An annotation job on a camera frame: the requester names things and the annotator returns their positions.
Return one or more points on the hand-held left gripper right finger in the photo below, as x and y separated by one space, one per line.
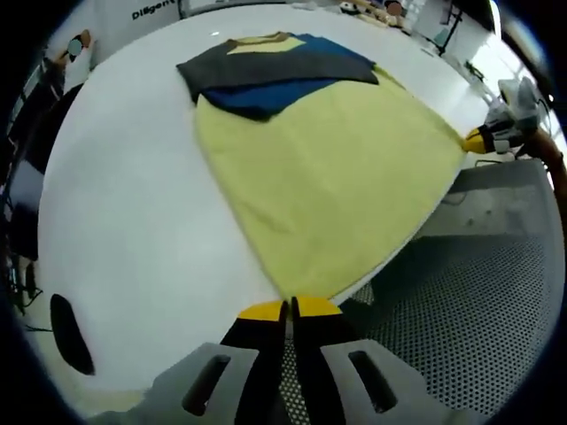
354 376

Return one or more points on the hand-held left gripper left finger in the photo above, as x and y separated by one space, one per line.
230 376

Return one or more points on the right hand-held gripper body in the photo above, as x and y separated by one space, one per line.
518 110

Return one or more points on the yellow blue grey garment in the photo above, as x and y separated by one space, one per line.
328 177

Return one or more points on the black tripod stand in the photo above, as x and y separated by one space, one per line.
449 26

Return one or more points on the black chair armrest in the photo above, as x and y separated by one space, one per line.
71 336

